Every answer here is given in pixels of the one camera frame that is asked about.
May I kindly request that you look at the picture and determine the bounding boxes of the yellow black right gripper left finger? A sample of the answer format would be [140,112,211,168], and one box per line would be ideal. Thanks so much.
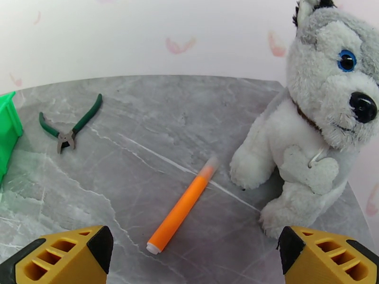
[0,225,114,284]

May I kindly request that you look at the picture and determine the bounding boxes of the green plastic bin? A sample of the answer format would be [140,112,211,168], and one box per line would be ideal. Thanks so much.
[0,90,24,186]

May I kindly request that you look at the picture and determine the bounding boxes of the grey white husky plush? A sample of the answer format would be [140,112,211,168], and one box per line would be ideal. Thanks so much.
[229,0,379,240]

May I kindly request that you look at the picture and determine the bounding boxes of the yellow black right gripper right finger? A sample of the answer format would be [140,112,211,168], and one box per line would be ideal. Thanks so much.
[277,225,379,284]

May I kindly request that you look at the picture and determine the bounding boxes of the green handled pliers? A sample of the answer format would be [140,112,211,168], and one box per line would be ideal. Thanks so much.
[38,93,103,154]

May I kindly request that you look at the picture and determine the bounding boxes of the orange marker pen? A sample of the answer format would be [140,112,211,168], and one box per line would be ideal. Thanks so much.
[146,156,220,255]

